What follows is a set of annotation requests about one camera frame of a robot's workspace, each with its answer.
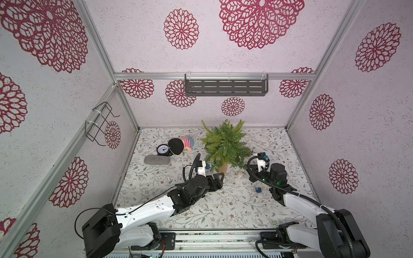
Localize black alarm clock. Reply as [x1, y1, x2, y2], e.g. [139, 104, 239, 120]
[157, 144, 171, 157]

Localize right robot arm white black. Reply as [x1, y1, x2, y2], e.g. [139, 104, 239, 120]
[268, 163, 371, 258]

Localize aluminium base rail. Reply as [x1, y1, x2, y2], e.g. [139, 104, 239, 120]
[106, 228, 323, 258]

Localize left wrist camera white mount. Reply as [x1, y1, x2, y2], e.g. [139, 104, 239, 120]
[196, 160, 207, 177]

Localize grey slotted wall shelf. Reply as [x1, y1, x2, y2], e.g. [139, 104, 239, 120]
[184, 74, 268, 97]

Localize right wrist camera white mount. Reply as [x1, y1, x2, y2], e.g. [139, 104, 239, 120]
[257, 152, 270, 173]

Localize small green christmas tree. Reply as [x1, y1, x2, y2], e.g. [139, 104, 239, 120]
[201, 119, 252, 172]

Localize grey fabric glasses case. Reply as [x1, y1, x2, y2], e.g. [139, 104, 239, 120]
[144, 155, 171, 166]

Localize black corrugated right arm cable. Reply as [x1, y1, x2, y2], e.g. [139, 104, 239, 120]
[246, 155, 356, 258]

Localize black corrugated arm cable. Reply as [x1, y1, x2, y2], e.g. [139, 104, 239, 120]
[182, 153, 201, 183]
[246, 155, 356, 258]

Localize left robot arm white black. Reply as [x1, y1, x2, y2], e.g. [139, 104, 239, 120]
[82, 173, 224, 258]

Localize string lights with rattan balls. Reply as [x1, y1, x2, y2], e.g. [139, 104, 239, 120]
[206, 163, 249, 189]

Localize black wire wall basket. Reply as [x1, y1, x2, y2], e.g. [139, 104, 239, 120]
[84, 101, 119, 147]

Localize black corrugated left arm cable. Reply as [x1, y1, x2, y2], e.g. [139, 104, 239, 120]
[182, 153, 201, 183]

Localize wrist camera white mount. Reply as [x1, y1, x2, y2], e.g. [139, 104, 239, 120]
[257, 152, 270, 173]
[196, 160, 207, 177]

